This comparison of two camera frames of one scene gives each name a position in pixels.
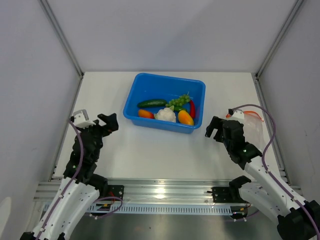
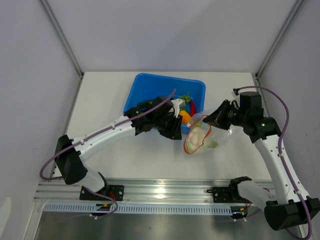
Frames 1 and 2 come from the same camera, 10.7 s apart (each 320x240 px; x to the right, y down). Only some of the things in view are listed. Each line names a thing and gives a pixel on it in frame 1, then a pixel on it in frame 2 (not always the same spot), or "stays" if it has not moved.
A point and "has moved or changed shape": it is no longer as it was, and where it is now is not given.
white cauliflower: (166, 114) has moved or changed shape
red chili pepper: (192, 109) stays
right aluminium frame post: (279, 37) stays
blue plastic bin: (165, 103) stays
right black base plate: (227, 194) stays
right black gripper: (215, 124) → (217, 117)
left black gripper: (110, 121) → (174, 133)
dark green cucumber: (152, 103) stays
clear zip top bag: (253, 129) has moved or changed shape
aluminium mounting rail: (151, 190) stays
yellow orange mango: (184, 117) stays
